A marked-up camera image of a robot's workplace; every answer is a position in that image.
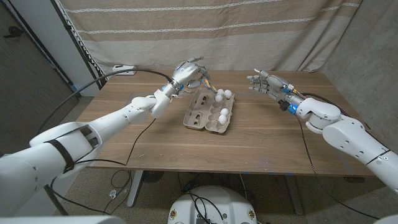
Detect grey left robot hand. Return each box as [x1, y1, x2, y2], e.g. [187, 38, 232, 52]
[163, 56, 211, 96]

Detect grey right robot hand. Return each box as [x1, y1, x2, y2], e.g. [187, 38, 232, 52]
[246, 68, 308, 112]

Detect scissors with grey yellow handles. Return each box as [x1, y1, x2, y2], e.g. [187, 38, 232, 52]
[200, 76, 218, 94]

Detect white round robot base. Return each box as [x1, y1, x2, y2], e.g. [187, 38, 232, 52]
[167, 185, 257, 224]

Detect grey cardboard egg carton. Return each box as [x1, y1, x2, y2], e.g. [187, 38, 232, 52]
[182, 87, 236, 134]

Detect beige striped curtain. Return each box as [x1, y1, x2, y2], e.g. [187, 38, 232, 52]
[58, 0, 363, 73]

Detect white power strip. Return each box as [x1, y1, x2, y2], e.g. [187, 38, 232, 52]
[112, 64, 137, 76]

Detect black ribbed round object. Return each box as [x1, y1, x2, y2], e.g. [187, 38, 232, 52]
[142, 170, 165, 184]

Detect white table leg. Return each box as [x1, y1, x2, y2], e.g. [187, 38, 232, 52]
[126, 169, 144, 208]
[284, 174, 305, 216]

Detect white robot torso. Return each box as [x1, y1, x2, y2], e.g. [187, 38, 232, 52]
[0, 215, 127, 224]

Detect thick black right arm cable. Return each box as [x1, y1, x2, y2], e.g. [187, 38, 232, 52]
[302, 92, 391, 152]

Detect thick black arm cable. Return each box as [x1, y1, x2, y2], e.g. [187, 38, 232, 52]
[36, 68, 174, 216]
[302, 92, 391, 152]

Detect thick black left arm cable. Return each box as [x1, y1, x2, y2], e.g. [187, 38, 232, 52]
[36, 68, 174, 216]

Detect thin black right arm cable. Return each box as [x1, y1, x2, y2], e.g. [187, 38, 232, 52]
[294, 114, 380, 220]

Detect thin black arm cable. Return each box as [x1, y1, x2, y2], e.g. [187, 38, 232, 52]
[51, 118, 157, 216]
[294, 114, 380, 220]

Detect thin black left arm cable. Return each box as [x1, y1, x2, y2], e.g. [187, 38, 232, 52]
[51, 118, 157, 216]

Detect black slanted frame post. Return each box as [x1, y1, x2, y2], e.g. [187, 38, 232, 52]
[49, 0, 108, 91]

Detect thin black floor cable loop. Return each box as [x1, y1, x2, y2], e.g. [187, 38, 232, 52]
[110, 169, 134, 190]

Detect black looped base cable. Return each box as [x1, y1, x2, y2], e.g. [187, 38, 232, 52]
[184, 192, 225, 224]

